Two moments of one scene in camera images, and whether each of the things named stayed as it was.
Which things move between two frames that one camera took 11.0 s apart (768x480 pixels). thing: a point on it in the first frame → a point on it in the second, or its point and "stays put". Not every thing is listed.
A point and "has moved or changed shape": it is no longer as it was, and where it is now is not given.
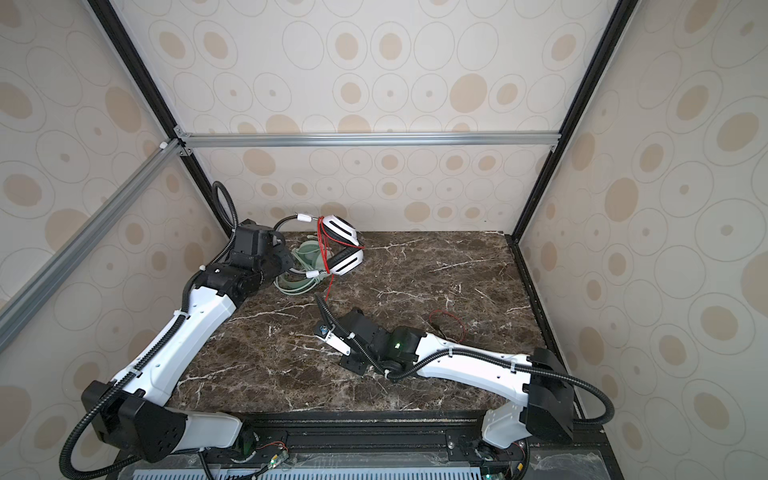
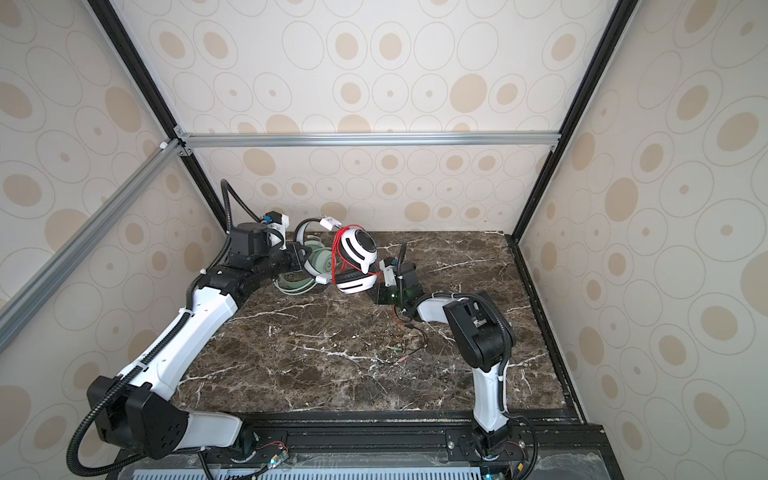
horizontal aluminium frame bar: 185,142 stays put
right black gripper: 349,366 → 381,294
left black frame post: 161,103 stays put
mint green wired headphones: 308,259 has moved or changed shape
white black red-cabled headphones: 338,246 → 354,254
